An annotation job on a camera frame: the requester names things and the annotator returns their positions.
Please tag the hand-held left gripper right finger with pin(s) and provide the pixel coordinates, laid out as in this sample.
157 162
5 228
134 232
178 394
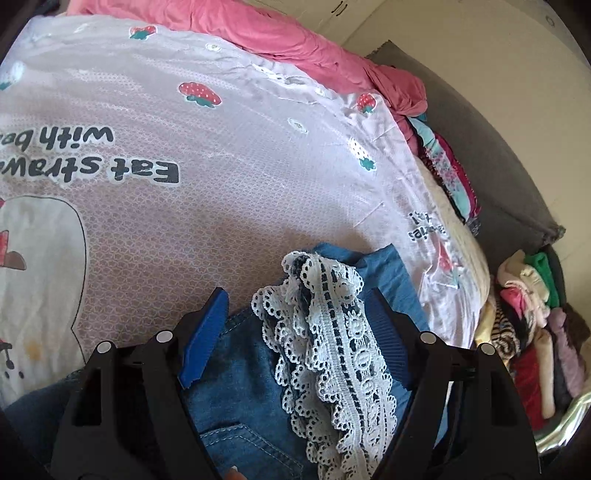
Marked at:
390 332

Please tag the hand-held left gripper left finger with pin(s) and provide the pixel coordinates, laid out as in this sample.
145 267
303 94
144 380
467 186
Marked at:
205 341

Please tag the blue denim pants lace trim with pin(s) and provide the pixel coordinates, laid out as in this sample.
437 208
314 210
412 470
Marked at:
240 392

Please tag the beige bed sheet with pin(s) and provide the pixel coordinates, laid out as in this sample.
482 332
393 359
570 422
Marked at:
467 230

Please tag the pink strawberry printed blanket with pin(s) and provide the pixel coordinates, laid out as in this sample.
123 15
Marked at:
184 207

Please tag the pile of assorted clothes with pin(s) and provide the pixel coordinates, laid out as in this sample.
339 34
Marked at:
531 323

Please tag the floral patterned cloth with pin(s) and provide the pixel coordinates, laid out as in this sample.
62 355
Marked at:
450 177

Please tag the shiny silver basket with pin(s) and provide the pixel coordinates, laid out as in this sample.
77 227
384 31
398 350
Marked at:
561 424

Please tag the grey padded headboard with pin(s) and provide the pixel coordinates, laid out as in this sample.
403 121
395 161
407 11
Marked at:
489 161

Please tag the pink duvet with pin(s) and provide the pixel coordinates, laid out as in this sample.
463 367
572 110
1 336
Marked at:
277 37

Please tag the white glossy wardrobe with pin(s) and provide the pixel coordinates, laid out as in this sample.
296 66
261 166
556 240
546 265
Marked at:
323 18

